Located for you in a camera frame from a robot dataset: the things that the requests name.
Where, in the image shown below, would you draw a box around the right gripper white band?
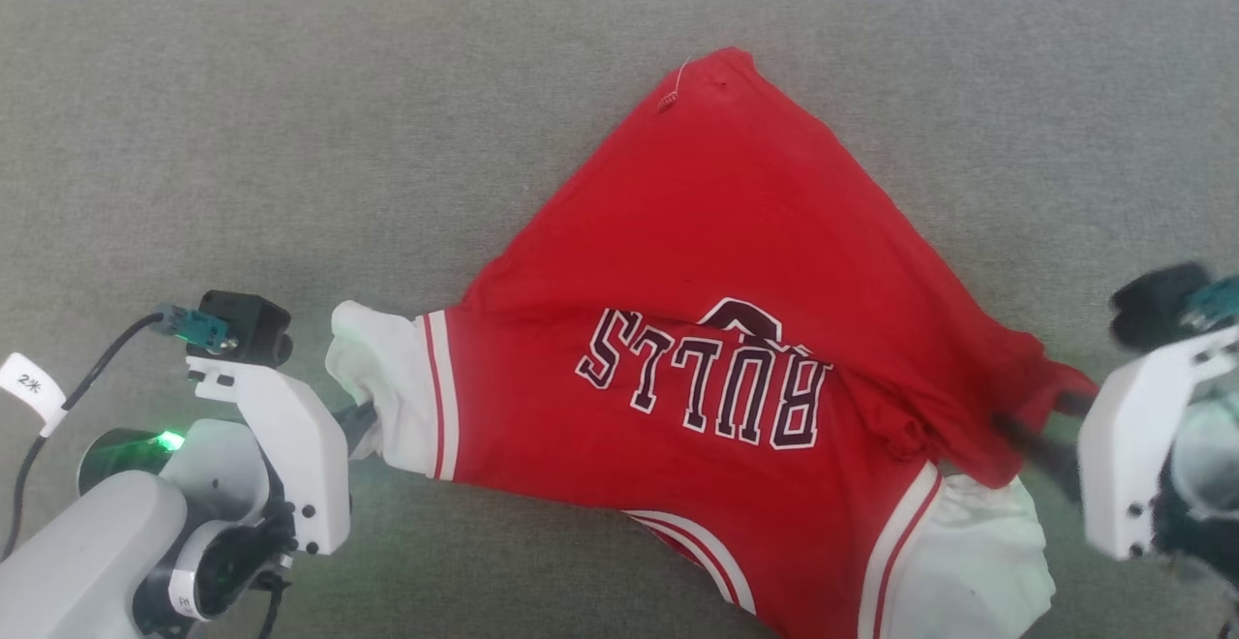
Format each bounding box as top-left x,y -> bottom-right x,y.
992,324 -> 1239,563

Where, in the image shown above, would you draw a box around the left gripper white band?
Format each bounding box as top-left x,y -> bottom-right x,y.
187,358 -> 381,557

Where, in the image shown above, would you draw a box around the red Bulls basketball jersey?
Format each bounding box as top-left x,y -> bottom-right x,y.
324,46 -> 1100,639

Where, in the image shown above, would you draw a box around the grey fabric sofa surface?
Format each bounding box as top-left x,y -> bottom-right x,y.
0,0 -> 1239,639

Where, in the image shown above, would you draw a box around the left black cable teal plug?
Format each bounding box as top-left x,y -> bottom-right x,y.
0,304 -> 232,563

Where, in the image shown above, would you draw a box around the white cable label tag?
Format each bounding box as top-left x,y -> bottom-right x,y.
0,352 -> 68,438

